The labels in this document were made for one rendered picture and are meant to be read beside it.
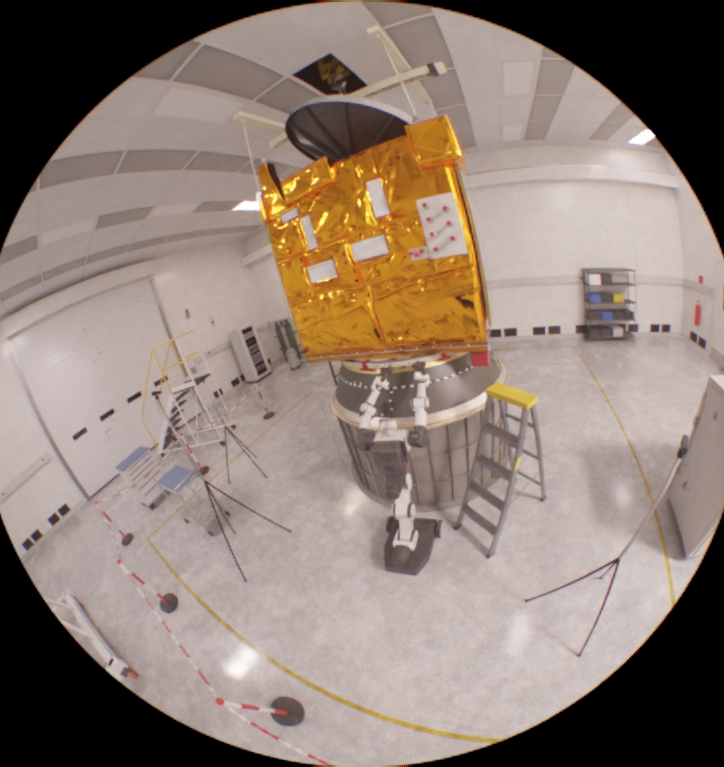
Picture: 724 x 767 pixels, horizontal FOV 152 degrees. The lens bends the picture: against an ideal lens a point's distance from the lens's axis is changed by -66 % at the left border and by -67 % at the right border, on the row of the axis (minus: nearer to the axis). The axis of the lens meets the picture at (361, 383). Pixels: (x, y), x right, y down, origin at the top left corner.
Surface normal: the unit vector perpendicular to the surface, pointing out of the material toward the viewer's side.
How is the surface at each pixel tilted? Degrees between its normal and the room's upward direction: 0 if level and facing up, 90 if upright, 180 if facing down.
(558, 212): 90
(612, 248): 90
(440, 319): 90
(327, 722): 0
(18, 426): 90
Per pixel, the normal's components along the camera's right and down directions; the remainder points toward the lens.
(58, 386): 0.87, -0.03
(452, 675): -0.25, -0.89
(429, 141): -0.44, 0.40
